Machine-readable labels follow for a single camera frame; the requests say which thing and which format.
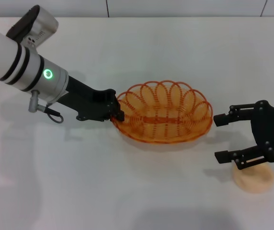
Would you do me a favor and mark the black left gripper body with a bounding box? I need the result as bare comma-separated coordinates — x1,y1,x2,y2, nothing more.
55,75,123,122

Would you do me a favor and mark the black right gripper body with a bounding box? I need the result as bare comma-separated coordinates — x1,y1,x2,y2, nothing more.
250,100,274,162

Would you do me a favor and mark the pale round bread bun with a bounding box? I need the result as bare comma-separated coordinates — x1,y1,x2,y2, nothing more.
232,162,274,194

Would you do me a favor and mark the orange wire basket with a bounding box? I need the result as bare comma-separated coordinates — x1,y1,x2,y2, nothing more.
114,80,214,145

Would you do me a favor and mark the black cable with grey plug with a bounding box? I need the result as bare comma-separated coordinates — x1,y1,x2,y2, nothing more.
28,90,64,124

